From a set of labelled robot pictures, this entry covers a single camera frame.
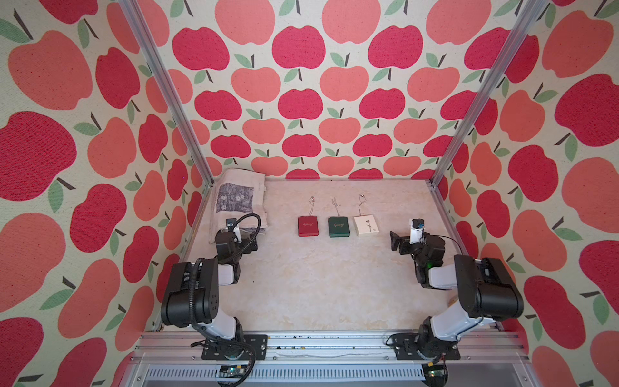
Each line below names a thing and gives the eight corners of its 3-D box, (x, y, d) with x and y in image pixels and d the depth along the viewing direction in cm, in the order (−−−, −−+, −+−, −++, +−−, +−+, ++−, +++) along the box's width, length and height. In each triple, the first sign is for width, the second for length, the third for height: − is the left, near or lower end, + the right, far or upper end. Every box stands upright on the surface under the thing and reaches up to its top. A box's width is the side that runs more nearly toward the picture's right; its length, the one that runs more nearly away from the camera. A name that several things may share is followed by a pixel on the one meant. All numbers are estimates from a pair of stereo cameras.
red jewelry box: (297, 236, 103) (297, 232, 100) (298, 219, 109) (297, 215, 106) (318, 236, 103) (318, 232, 100) (318, 219, 109) (318, 215, 106)
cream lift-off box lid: (356, 237, 103) (357, 232, 100) (353, 219, 109) (355, 214, 106) (377, 237, 103) (379, 232, 100) (373, 219, 109) (375, 214, 106)
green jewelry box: (329, 237, 102) (329, 233, 100) (328, 220, 108) (328, 216, 106) (349, 237, 103) (350, 233, 100) (347, 220, 108) (348, 216, 106)
